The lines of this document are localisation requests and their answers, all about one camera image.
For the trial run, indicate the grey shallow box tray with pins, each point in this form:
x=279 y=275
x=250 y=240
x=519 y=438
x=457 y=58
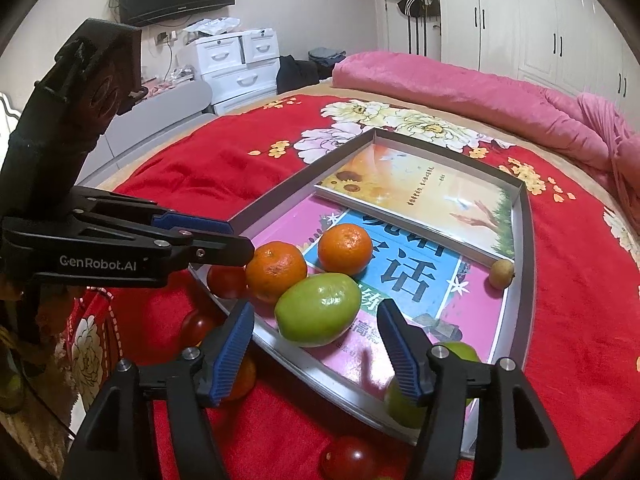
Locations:
x=453 y=246

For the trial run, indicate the brown longan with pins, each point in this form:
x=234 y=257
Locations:
x=501 y=274

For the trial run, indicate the green fruit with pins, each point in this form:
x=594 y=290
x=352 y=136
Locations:
x=401 y=409
x=318 y=310

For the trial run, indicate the hanging bags on door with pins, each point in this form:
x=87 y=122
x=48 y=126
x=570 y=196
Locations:
x=413 y=27

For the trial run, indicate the pink quilt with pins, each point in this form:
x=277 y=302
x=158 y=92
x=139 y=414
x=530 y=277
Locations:
x=587 y=129

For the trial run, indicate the red cherry tomato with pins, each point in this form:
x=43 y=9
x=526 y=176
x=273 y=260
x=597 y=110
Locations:
x=347 y=458
x=227 y=282
x=195 y=327

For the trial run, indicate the red floral blanket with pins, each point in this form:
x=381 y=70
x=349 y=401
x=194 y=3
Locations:
x=575 y=259

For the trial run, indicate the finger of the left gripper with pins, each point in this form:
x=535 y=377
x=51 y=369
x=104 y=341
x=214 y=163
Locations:
x=165 y=217
x=175 y=249

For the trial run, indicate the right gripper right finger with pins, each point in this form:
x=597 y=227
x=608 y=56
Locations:
x=515 y=436

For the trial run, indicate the white wardrobe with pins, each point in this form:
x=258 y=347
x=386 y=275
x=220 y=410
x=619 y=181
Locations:
x=568 y=45

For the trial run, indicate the black clothes pile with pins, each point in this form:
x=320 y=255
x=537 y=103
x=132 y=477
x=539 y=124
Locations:
x=295 y=74

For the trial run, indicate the white drawer cabinet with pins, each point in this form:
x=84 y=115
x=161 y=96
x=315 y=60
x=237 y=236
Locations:
x=240 y=68

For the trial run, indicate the grey white bench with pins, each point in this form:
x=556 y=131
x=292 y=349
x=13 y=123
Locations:
x=147 y=125

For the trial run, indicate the orange mandarin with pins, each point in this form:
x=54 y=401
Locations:
x=275 y=268
x=345 y=248
x=244 y=380

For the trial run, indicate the sunflower cover book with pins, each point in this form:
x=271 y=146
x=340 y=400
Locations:
x=451 y=202

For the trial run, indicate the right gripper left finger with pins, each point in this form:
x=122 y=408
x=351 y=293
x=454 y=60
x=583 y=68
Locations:
x=117 y=439

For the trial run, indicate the pink Chinese workbook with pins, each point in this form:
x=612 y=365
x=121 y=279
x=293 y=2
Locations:
x=435 y=288

